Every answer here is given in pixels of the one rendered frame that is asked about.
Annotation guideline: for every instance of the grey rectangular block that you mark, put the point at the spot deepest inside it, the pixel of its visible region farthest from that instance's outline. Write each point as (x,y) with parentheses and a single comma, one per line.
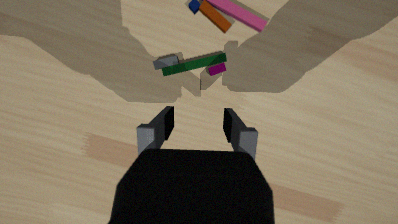
(170,61)

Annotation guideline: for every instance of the orange rod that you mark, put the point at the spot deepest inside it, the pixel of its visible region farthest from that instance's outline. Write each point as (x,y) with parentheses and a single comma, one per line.
(214,16)

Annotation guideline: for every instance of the dark green rod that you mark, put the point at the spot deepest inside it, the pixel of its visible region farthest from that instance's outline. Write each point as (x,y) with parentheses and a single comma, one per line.
(194,64)

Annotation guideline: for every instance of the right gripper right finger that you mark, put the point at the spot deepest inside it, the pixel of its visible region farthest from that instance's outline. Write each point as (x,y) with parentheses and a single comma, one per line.
(241,137)

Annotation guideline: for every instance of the small blue cube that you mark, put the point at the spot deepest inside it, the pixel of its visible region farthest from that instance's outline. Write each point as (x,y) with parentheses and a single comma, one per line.
(194,6)

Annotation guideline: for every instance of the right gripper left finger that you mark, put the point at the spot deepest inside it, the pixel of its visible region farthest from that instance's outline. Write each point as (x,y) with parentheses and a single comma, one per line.
(153,134)

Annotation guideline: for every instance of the pink rod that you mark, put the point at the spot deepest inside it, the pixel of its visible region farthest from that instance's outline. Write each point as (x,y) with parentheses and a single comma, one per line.
(239,14)

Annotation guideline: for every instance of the small magenta block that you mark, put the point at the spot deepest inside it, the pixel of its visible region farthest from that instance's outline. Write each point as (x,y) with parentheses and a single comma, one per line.
(217,69)

